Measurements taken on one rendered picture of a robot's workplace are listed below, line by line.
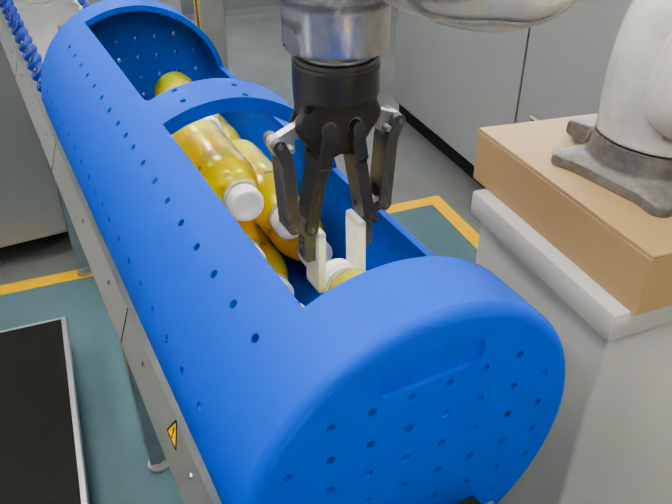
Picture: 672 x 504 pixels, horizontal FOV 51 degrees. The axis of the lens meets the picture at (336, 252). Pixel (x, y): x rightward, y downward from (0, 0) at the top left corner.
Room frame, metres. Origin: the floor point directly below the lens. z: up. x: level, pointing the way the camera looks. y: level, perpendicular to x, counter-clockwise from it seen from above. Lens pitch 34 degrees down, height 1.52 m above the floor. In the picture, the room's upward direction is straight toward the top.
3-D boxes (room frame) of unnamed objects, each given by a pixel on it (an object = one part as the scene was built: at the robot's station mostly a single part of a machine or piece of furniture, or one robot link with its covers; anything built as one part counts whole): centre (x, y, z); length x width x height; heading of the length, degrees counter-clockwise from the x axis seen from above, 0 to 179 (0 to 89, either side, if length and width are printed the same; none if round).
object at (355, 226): (0.59, -0.02, 1.13); 0.03 x 0.01 x 0.07; 28
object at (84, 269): (2.09, 0.92, 0.31); 0.06 x 0.06 x 0.63; 28
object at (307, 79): (0.58, 0.00, 1.28); 0.08 x 0.07 x 0.09; 118
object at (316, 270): (0.57, 0.02, 1.13); 0.03 x 0.01 x 0.07; 28
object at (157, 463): (1.22, 0.47, 0.31); 0.06 x 0.06 x 0.63; 28
